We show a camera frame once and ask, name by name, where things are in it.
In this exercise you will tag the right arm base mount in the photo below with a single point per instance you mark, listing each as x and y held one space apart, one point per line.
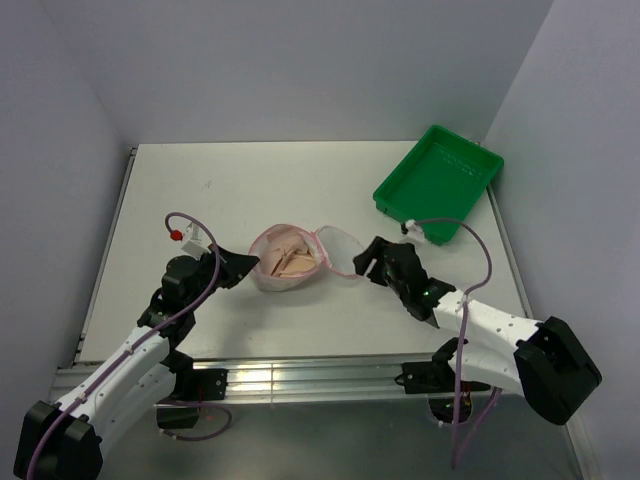
436 381

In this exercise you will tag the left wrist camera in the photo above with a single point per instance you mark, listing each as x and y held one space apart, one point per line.
191 240

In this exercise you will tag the pink bra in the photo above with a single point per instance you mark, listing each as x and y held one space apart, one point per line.
287 255

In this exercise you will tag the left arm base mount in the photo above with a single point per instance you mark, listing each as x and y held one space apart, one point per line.
200 385

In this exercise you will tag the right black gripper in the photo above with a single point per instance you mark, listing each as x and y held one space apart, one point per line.
371 253

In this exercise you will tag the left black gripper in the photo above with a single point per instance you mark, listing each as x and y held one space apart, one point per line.
233 266

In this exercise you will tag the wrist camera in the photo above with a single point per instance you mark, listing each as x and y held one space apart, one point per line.
412 232
191 240

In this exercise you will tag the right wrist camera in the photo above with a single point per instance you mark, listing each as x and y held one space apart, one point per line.
412 232

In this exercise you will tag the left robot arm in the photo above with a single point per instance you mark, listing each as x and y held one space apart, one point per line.
70 437

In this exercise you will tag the green plastic tray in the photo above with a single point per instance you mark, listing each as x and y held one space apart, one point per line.
443 175

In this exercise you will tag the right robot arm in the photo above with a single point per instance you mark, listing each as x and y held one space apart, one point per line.
542 361

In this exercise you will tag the aluminium mounting rail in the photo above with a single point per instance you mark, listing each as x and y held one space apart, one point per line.
306 380

